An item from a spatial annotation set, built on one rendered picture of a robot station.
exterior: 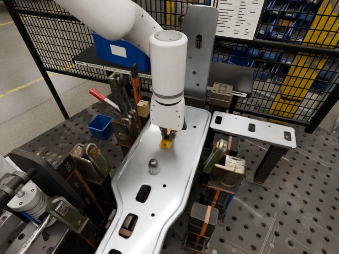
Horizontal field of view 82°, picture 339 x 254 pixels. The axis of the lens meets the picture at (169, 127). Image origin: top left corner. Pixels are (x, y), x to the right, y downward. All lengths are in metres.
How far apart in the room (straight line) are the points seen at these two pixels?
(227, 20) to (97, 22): 0.69
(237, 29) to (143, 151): 0.68
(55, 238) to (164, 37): 0.55
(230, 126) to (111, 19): 0.53
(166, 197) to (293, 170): 0.72
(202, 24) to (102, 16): 0.40
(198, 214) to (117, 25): 0.47
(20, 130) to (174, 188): 2.20
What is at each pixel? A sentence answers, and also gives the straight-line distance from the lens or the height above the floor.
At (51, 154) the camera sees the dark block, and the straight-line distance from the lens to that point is 0.56.
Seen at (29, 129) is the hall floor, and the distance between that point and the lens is 2.55.
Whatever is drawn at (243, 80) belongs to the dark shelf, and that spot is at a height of 1.03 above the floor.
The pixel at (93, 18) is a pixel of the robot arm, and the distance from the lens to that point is 0.40.
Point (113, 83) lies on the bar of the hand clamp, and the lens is 0.58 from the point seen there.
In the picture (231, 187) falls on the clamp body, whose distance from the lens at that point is 0.64.
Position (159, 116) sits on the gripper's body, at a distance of 0.57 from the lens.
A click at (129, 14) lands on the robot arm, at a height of 1.40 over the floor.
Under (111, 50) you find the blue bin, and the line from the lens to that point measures 1.04.
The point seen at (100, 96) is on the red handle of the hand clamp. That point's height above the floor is 1.13.
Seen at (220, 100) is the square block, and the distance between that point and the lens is 0.80.
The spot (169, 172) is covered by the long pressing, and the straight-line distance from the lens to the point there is 0.60.
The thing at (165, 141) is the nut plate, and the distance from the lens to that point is 0.65.
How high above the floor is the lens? 1.51
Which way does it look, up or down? 46 degrees down
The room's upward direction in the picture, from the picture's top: straight up
